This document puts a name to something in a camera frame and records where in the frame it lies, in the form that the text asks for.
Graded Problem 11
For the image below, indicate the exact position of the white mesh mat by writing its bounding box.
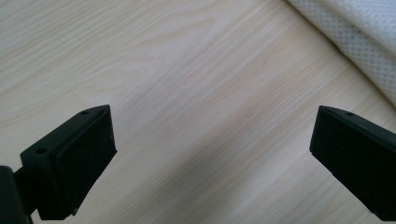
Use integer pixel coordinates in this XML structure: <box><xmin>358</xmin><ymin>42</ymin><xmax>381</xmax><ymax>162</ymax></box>
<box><xmin>284</xmin><ymin>0</ymin><xmax>396</xmax><ymax>108</ymax></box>

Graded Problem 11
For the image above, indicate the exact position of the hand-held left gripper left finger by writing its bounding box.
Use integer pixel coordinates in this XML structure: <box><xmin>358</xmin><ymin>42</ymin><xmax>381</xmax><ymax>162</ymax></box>
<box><xmin>14</xmin><ymin>105</ymin><xmax>118</xmax><ymax>221</ymax></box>

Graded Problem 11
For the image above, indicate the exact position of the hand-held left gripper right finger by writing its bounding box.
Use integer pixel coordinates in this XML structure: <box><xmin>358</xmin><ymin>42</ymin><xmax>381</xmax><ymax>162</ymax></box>
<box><xmin>309</xmin><ymin>105</ymin><xmax>396</xmax><ymax>222</ymax></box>

